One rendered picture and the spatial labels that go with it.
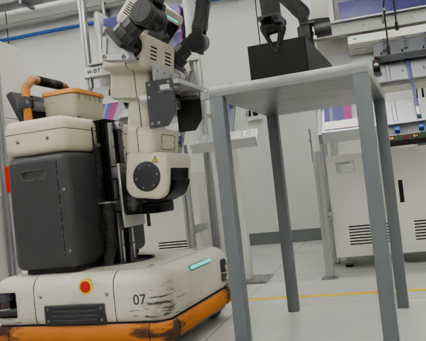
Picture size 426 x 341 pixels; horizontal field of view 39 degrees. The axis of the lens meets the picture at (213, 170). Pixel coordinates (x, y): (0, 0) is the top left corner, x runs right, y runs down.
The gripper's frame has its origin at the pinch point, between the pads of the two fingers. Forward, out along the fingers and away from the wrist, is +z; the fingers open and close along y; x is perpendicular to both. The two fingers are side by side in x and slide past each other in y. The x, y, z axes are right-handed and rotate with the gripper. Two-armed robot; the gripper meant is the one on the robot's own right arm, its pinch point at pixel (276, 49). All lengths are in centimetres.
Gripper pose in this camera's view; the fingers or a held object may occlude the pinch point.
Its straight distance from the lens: 178.0
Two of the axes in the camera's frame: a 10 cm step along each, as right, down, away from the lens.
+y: 3.3, 0.1, 9.4
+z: 1.3, 9.9, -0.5
